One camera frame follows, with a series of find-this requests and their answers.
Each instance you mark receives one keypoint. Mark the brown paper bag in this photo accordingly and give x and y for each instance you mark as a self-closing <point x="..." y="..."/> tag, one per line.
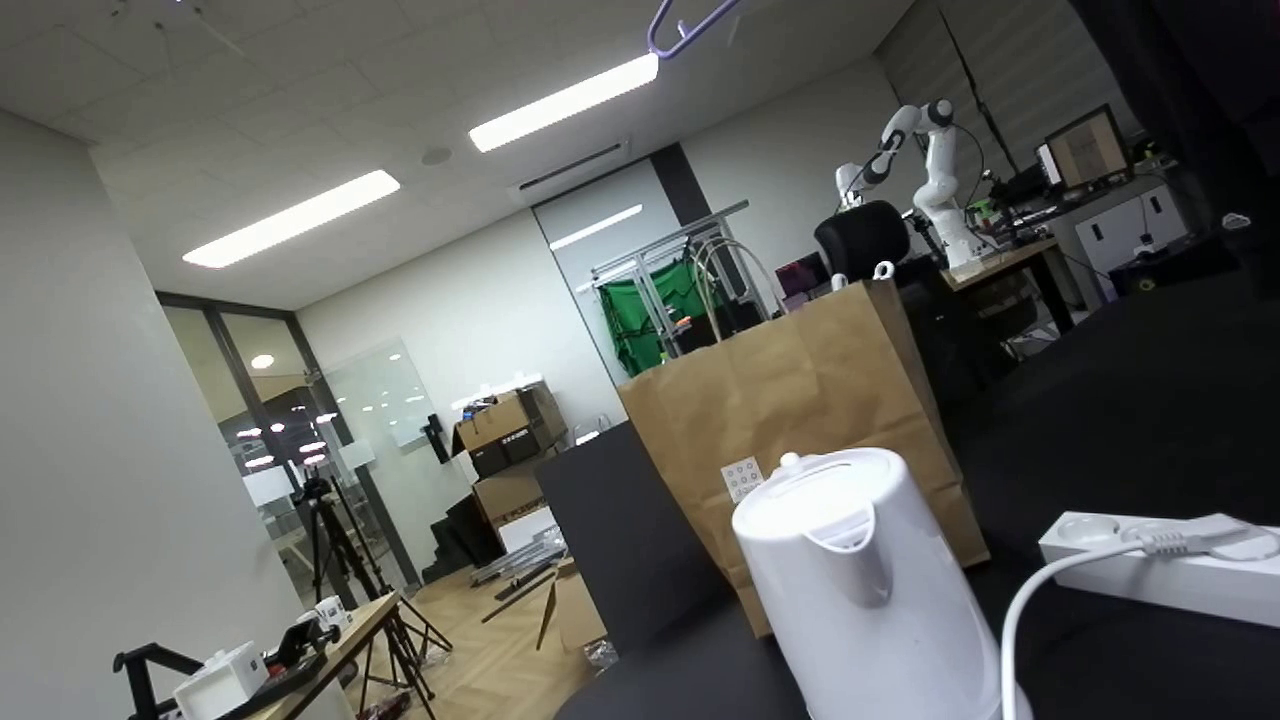
<point x="833" y="374"/>

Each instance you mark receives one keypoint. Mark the white power strip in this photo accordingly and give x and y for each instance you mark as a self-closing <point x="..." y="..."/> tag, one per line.
<point x="1215" y="567"/>

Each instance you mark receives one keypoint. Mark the black camera tripod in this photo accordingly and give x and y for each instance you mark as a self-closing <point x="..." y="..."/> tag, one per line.
<point x="342" y="563"/>

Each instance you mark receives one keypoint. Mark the white electric kettle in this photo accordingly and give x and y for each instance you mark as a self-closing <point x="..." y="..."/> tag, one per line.
<point x="862" y="592"/>

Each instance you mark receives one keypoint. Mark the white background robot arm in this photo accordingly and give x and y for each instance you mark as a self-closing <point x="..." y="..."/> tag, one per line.
<point x="933" y="127"/>

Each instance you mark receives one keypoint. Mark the grey box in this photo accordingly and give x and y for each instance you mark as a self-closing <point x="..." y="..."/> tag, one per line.
<point x="628" y="543"/>

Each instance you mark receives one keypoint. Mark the black office chair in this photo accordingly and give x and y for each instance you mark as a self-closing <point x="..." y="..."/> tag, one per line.
<point x="862" y="237"/>

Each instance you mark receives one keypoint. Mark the computer monitor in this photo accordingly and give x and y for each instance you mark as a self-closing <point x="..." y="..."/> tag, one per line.
<point x="1085" y="149"/>

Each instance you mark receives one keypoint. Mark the black hanging cloth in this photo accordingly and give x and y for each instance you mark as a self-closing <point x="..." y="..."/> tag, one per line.
<point x="1205" y="80"/>

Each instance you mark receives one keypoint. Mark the green cloth on rack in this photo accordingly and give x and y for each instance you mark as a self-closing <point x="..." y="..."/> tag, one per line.
<point x="634" y="328"/>

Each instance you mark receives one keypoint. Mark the cardboard boxes stack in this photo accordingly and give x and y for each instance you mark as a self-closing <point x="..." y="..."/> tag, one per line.
<point x="507" y="440"/>

